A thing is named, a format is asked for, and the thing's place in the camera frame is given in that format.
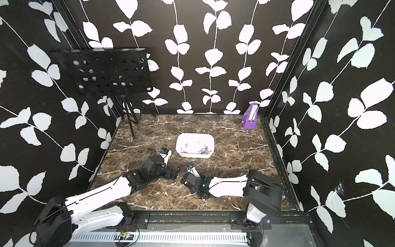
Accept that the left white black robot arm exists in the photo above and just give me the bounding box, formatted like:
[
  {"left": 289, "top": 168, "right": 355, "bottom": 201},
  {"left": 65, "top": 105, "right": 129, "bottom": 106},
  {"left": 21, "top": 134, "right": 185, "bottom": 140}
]
[{"left": 30, "top": 154, "right": 180, "bottom": 247}]

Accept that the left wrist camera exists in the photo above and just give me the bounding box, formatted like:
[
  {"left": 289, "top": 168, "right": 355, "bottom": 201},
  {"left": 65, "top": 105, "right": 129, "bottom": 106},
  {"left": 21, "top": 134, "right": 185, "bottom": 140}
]
[{"left": 159, "top": 148, "right": 172, "bottom": 165}]

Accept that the black perforated music stand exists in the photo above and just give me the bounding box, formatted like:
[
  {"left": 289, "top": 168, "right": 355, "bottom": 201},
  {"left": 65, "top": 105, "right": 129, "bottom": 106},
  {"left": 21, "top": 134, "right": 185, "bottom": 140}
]
[{"left": 51, "top": 48, "right": 154, "bottom": 139}]

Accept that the purple box with white card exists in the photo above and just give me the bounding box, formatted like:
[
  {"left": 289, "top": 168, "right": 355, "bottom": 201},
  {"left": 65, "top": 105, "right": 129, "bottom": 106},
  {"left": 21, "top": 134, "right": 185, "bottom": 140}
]
[{"left": 242, "top": 103, "right": 259, "bottom": 129}]

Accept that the white perforated cable duct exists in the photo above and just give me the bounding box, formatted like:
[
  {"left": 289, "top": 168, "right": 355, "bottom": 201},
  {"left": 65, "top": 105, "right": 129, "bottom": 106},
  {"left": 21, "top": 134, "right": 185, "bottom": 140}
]
[{"left": 70, "top": 232, "right": 249, "bottom": 245}]

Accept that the black mounting rail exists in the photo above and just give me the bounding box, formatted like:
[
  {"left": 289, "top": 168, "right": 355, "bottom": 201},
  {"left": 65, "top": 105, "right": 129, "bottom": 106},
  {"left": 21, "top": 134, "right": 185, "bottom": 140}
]
[{"left": 106, "top": 210, "right": 312, "bottom": 231}]

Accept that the large knurled chrome socket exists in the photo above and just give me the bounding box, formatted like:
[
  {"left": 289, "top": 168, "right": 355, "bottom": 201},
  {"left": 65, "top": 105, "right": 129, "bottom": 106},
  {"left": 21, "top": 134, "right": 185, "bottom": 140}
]
[{"left": 199, "top": 146, "right": 213, "bottom": 155}]

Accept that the white plastic storage box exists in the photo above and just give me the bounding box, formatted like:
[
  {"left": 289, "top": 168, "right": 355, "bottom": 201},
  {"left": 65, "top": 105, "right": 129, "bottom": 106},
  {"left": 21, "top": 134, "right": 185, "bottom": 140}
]
[{"left": 175, "top": 133, "right": 215, "bottom": 158}]

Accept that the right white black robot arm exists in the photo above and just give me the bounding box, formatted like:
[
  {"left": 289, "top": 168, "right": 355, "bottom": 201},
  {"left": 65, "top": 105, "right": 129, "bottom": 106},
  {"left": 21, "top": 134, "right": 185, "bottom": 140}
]
[{"left": 181, "top": 170, "right": 283, "bottom": 224}]

